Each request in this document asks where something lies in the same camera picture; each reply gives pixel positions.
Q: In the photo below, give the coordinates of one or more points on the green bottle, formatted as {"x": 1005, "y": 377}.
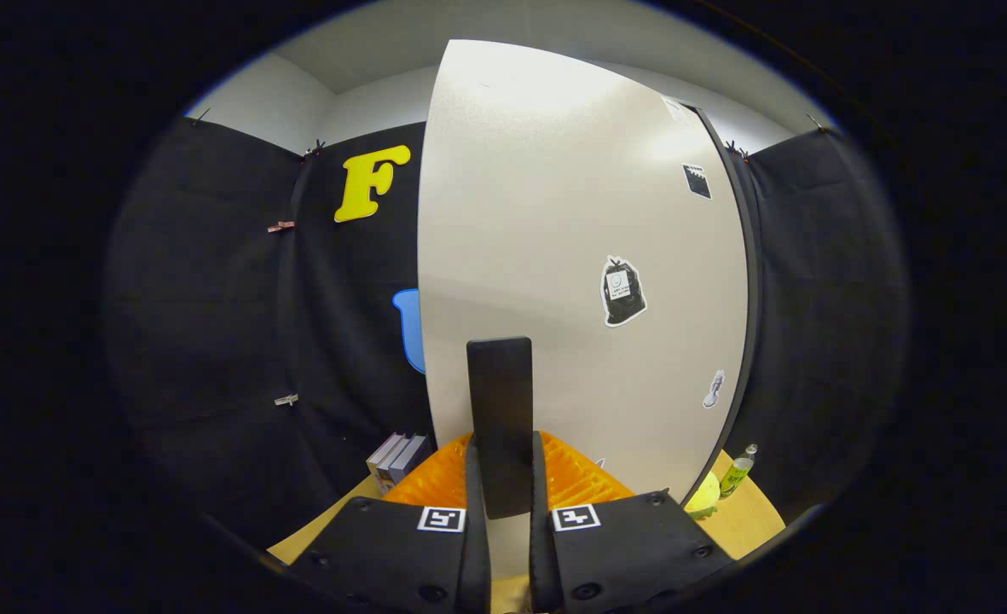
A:
{"x": 737, "y": 473}

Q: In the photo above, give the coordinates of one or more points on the red clip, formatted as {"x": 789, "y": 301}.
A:
{"x": 280, "y": 227}

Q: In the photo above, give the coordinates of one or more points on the silver clip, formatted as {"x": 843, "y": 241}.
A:
{"x": 286, "y": 399}

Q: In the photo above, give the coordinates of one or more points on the yellow and green toy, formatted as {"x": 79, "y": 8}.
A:
{"x": 704, "y": 496}

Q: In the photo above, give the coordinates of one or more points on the black backdrop cloth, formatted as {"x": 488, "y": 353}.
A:
{"x": 213, "y": 298}

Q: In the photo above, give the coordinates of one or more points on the beige book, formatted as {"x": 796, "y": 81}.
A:
{"x": 381, "y": 456}

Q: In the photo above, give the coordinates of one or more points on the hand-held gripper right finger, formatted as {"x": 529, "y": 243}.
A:
{"x": 539, "y": 529}

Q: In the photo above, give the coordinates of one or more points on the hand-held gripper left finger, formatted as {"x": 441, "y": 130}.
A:
{"x": 476, "y": 529}

